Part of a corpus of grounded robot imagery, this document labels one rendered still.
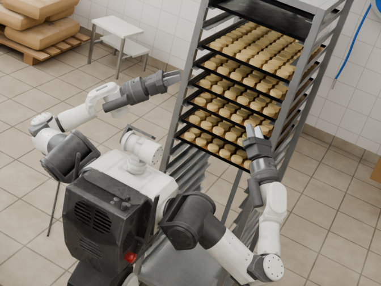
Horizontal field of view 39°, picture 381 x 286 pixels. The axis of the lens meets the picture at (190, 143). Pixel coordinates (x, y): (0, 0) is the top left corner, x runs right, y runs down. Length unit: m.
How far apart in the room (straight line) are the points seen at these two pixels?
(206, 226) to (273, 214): 0.27
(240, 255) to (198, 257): 1.65
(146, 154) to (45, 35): 3.83
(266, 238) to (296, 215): 2.41
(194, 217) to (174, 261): 1.66
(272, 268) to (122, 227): 0.46
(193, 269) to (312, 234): 1.16
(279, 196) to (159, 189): 0.40
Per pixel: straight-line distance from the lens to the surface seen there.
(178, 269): 3.14
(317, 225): 4.11
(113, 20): 5.36
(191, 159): 2.88
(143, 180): 1.60
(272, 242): 1.71
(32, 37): 5.25
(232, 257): 1.59
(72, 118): 1.97
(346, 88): 5.03
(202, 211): 1.55
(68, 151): 1.69
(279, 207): 1.74
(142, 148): 1.56
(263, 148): 1.84
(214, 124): 2.49
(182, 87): 2.37
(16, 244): 3.33
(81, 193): 1.51
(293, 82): 2.17
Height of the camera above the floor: 2.32
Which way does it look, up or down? 31 degrees down
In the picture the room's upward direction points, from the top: 16 degrees clockwise
